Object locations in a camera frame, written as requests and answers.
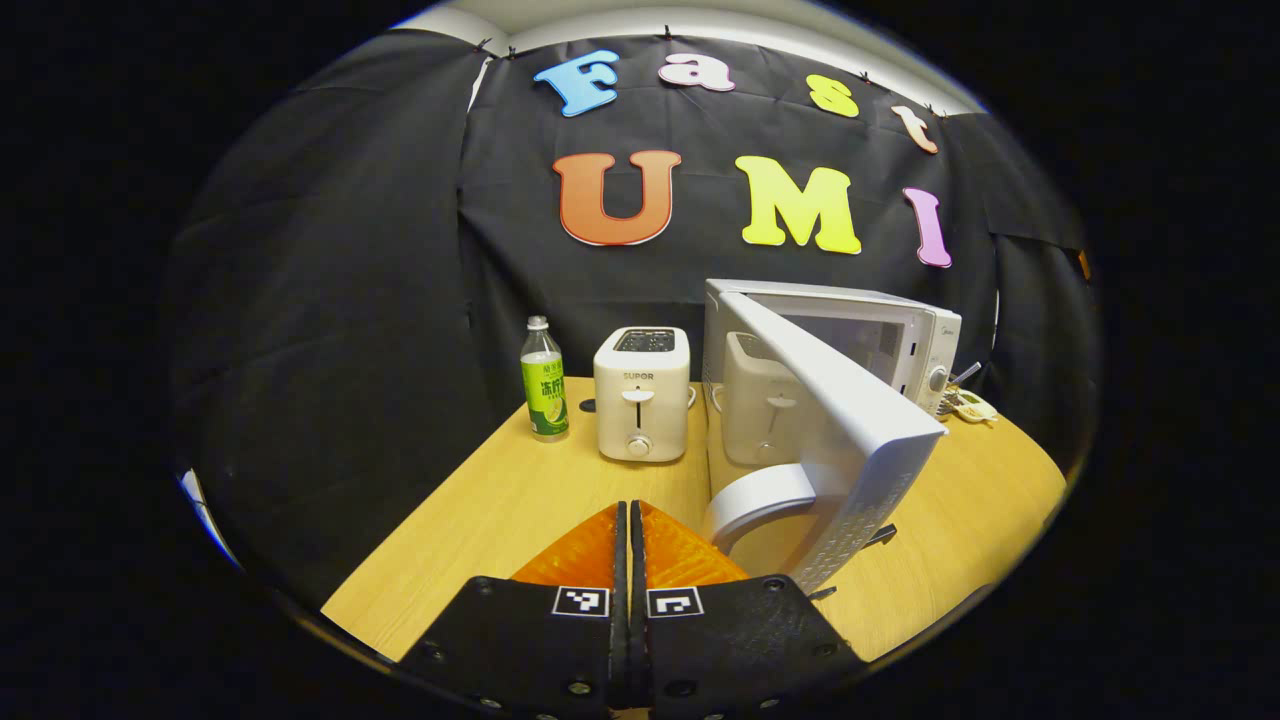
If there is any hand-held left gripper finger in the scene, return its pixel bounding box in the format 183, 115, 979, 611
628, 500, 866, 719
405, 500, 631, 719

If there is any white microwave oven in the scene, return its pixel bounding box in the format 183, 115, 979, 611
700, 278, 963, 601

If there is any white toaster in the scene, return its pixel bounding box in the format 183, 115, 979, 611
593, 326, 698, 463

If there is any green label drink bottle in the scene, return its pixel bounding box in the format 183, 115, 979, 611
520, 316, 571, 443

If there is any black backdrop cloth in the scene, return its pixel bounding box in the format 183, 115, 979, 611
165, 28, 1101, 601

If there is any white divided dish with beans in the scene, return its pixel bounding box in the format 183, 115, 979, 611
945, 388, 999, 425

